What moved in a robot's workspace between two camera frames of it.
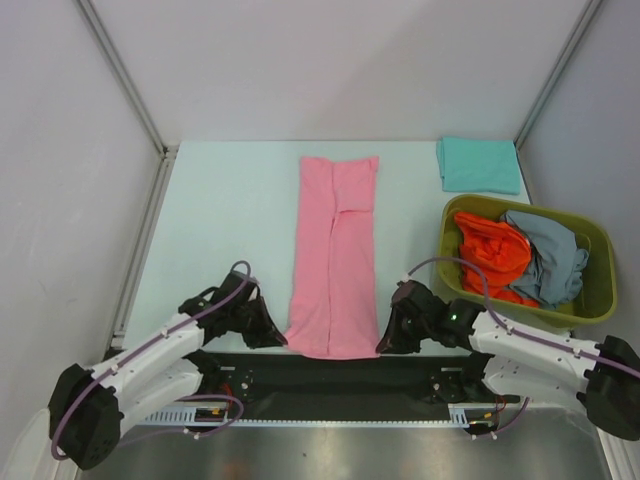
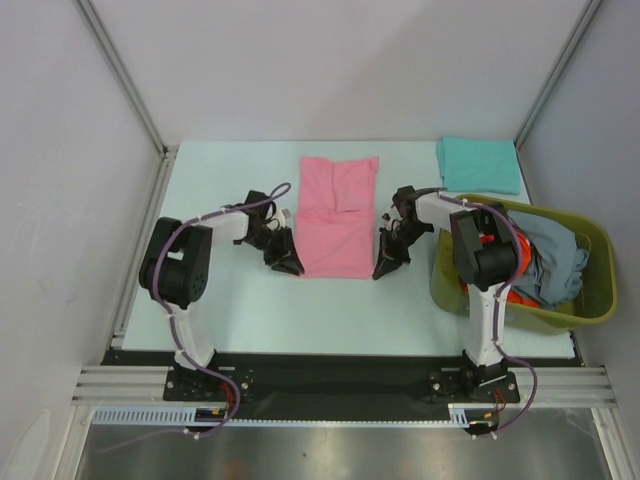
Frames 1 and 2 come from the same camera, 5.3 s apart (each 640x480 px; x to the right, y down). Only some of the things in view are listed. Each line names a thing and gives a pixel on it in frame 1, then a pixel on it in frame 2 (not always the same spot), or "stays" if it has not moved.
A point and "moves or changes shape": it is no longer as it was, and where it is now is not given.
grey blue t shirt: [556, 275] stays
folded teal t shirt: [470, 165] stays
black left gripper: [266, 333] → [286, 248]
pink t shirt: [334, 305] moves or changes shape
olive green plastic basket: [596, 300] stays
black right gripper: [392, 341] → [386, 249]
